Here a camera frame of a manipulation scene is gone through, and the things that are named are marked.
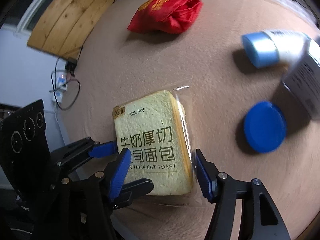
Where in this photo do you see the white window frame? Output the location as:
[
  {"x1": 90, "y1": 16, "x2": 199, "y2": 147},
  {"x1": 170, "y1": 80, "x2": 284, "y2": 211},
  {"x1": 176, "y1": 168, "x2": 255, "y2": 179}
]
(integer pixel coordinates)
[{"x1": 15, "y1": 0, "x2": 53, "y2": 35}]

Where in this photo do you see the packaged toast bread slice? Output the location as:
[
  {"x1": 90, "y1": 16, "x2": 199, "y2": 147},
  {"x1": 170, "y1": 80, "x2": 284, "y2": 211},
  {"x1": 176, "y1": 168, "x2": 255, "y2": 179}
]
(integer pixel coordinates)
[{"x1": 112, "y1": 84, "x2": 196, "y2": 206}]

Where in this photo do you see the red satin cloth pouch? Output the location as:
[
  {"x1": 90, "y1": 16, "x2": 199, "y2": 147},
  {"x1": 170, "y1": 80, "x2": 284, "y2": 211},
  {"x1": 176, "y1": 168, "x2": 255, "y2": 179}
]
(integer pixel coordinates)
[{"x1": 127, "y1": 0, "x2": 203, "y2": 34}]

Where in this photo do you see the white power strip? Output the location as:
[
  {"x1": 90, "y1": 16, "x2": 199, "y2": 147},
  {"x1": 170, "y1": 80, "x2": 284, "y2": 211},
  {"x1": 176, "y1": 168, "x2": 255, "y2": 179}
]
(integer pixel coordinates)
[{"x1": 50, "y1": 70, "x2": 67, "y2": 103}]

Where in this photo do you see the black power adapter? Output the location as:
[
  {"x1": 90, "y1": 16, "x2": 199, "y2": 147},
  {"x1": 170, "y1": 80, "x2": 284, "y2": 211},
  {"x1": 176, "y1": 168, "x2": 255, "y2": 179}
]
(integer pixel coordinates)
[{"x1": 65, "y1": 57, "x2": 78, "y2": 73}]

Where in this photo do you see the pine wood wall panel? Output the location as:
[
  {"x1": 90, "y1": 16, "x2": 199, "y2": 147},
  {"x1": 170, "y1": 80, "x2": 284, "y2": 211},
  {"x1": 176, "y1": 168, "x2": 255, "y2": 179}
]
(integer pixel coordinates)
[{"x1": 27, "y1": 0, "x2": 116, "y2": 59}]

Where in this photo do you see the white lotion bottle blue cap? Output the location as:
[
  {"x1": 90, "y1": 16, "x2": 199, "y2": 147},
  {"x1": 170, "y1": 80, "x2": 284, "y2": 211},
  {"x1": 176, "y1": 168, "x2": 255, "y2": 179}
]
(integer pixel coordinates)
[{"x1": 241, "y1": 29, "x2": 311, "y2": 68}]

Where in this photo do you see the clear plastic card reader box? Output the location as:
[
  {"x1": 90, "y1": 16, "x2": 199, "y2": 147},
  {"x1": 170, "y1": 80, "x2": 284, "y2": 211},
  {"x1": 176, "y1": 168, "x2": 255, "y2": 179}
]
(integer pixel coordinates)
[{"x1": 282, "y1": 37, "x2": 320, "y2": 120}]

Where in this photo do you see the blue round lid jar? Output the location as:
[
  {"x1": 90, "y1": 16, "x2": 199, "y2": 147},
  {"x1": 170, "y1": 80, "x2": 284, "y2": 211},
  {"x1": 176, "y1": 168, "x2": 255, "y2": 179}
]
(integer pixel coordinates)
[{"x1": 243, "y1": 101, "x2": 287, "y2": 153}]

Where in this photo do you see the black power cable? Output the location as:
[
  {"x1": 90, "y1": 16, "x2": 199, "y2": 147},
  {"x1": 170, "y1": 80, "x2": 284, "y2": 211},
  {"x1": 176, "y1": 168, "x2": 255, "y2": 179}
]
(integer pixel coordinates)
[{"x1": 50, "y1": 45, "x2": 84, "y2": 111}]

